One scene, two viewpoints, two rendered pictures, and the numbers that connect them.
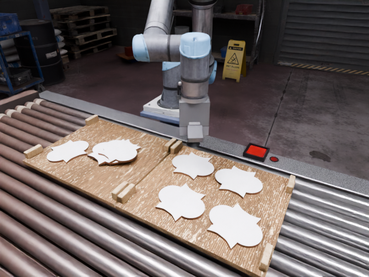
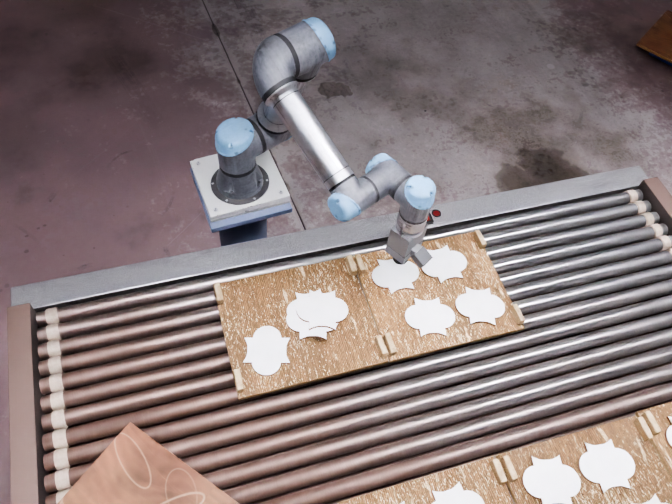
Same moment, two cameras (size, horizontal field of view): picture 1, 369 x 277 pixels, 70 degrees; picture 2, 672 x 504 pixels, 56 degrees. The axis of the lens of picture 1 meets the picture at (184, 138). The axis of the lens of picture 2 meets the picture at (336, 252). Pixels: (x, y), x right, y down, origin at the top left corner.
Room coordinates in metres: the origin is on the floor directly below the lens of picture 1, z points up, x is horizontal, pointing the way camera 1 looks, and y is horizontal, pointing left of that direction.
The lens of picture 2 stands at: (0.22, 0.90, 2.48)
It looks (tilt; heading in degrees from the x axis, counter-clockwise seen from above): 55 degrees down; 307
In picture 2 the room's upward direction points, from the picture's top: 8 degrees clockwise
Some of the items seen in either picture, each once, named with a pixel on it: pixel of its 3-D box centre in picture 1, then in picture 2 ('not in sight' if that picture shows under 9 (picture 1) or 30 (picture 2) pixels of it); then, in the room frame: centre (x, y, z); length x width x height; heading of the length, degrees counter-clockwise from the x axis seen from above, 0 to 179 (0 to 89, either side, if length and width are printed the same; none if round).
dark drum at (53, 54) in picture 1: (39, 53); not in sight; (4.18, 2.27, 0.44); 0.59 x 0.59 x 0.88
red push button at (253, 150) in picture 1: (256, 152); not in sight; (0.78, -0.26, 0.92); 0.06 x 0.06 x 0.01; 61
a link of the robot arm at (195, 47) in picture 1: (195, 56); (416, 198); (0.68, -0.03, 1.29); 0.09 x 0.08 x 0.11; 175
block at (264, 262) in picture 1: (266, 256); (517, 314); (0.35, -0.18, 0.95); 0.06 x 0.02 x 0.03; 150
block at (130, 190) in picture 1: (127, 193); (389, 344); (0.54, 0.16, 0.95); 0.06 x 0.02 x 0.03; 150
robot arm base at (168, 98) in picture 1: (174, 93); (238, 172); (1.28, 0.05, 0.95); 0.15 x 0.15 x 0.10
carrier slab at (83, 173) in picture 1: (104, 153); (298, 323); (0.77, 0.29, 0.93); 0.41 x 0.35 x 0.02; 61
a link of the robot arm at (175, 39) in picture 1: (190, 48); (384, 178); (0.78, -0.02, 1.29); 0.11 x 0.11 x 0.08; 85
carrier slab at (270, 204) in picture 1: (210, 194); (436, 292); (0.56, -0.07, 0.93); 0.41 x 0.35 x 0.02; 60
